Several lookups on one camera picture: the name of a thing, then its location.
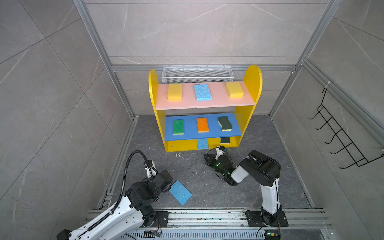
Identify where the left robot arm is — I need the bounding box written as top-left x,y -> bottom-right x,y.
57,150 -> 173,240

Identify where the white wire mesh basket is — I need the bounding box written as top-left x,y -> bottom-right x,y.
162,67 -> 234,84

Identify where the yellow shelf unit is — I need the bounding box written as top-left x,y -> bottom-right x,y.
149,65 -> 263,152

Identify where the black wire hook rack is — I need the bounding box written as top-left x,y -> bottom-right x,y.
308,88 -> 384,170

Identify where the dark green curved sponge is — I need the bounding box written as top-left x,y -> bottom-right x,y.
218,116 -> 233,132
220,137 -> 231,145

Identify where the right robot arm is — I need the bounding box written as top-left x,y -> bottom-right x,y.
204,146 -> 283,226

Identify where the green yellow sponge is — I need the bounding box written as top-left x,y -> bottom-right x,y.
173,119 -> 185,136

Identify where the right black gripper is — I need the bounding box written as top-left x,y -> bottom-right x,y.
204,154 -> 228,178

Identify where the aluminium rail base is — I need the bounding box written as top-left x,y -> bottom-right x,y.
86,208 -> 334,240

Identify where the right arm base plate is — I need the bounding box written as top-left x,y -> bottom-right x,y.
245,210 -> 289,227

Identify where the light blue sponge front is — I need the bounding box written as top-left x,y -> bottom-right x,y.
169,181 -> 192,206

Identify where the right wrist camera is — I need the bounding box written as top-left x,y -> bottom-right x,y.
215,146 -> 227,160

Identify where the light blue sponge row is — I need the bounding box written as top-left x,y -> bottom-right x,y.
197,139 -> 209,150

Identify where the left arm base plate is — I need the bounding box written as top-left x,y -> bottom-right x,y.
149,211 -> 170,229

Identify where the orange sponge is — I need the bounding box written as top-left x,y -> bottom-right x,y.
197,118 -> 210,133

